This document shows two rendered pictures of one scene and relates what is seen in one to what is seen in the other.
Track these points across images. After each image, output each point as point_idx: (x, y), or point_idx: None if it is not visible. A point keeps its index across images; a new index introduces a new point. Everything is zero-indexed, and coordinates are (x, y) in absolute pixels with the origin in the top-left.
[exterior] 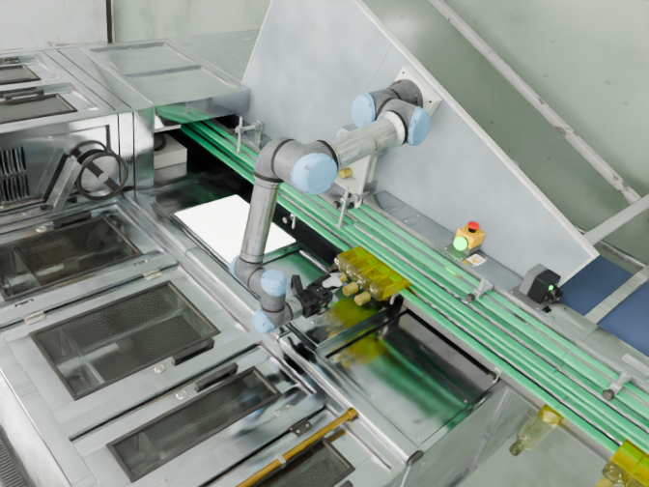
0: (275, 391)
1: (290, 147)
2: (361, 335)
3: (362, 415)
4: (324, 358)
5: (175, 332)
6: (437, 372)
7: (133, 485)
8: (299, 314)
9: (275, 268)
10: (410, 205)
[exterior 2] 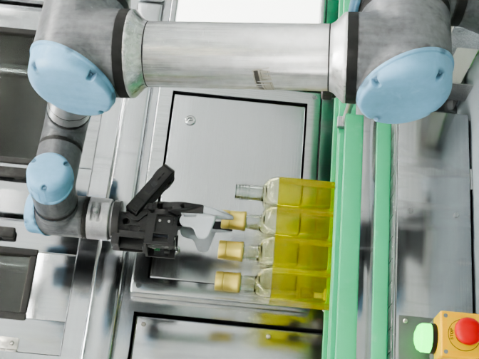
0: (20, 310)
1: (60, 1)
2: (229, 321)
3: None
4: (130, 316)
5: (2, 126)
6: None
7: None
8: (101, 238)
9: (227, 115)
10: (473, 181)
